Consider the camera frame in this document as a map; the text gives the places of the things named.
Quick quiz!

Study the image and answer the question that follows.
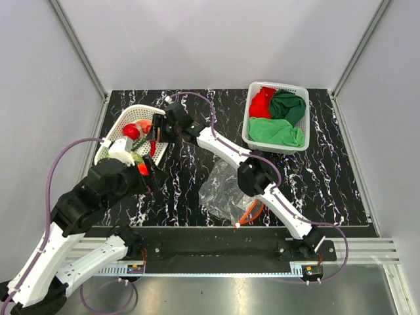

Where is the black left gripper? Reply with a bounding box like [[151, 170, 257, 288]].
[[104, 154, 169, 210]]

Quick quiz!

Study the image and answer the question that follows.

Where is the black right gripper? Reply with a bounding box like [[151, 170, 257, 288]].
[[144, 114, 180, 145]]

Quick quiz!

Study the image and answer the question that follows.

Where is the fake red tomato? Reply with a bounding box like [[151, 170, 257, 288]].
[[137, 163, 149, 176]]

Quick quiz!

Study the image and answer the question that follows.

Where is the fake watermelon slice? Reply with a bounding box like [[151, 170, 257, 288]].
[[135, 119, 152, 135]]

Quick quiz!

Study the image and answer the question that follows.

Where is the fake red chili pepper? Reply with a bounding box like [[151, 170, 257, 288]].
[[150, 140, 157, 157]]

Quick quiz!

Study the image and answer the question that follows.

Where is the fake white cauliflower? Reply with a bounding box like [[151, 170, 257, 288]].
[[131, 152, 144, 165]]

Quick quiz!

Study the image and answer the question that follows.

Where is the fake red strawberry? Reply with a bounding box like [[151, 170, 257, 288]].
[[122, 123, 140, 140]]

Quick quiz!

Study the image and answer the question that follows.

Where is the clear zip top bag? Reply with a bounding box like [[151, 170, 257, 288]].
[[198, 159, 264, 227]]

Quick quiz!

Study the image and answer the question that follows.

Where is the fake green leafy sprig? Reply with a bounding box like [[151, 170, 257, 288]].
[[131, 138, 146, 152]]

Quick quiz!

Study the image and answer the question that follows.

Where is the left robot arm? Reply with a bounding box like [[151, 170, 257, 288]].
[[1, 156, 169, 314]]

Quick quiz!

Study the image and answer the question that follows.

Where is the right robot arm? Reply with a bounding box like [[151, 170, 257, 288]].
[[150, 102, 325, 260]]

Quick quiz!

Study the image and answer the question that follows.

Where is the white oval perforated basket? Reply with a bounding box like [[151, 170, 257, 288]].
[[94, 104, 168, 165]]

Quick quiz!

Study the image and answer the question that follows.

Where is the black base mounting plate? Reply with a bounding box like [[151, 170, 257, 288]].
[[81, 226, 339, 275]]

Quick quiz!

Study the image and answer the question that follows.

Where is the red cloth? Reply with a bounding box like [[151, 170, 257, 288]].
[[249, 87, 276, 119]]

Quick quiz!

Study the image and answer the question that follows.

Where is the light green cloth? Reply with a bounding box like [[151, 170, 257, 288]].
[[247, 117, 305, 148]]

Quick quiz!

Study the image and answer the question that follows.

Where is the white rectangular plastic basket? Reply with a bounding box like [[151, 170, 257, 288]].
[[241, 81, 310, 155]]

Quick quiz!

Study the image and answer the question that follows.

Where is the dark green cloth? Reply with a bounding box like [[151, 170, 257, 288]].
[[268, 89, 306, 126]]

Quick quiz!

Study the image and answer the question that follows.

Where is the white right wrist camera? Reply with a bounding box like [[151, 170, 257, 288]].
[[164, 96, 174, 104]]

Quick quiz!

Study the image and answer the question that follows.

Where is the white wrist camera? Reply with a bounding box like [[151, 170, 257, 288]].
[[108, 136, 135, 166], [164, 96, 174, 104]]

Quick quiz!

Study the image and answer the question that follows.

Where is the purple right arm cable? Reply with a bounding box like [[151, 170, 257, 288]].
[[169, 91, 349, 285]]

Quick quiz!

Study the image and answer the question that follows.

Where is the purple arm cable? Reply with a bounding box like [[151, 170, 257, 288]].
[[169, 91, 349, 285], [0, 137, 137, 315]]

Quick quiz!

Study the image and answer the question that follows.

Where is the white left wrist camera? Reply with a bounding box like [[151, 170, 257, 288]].
[[108, 136, 135, 166]]

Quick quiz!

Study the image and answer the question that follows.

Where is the white slotted cable duct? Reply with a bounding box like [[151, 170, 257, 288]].
[[97, 264, 145, 277]]

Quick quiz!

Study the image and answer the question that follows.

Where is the left aluminium frame post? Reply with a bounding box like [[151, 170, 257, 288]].
[[49, 0, 110, 99]]

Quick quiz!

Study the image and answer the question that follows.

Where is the aluminium frame post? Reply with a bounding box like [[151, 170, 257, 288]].
[[331, 0, 394, 99], [49, 0, 110, 99]]

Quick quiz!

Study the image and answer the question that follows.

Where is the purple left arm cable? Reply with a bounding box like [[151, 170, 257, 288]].
[[0, 137, 137, 315]]

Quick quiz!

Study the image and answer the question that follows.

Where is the right aluminium frame post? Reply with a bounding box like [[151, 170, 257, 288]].
[[331, 0, 394, 99]]

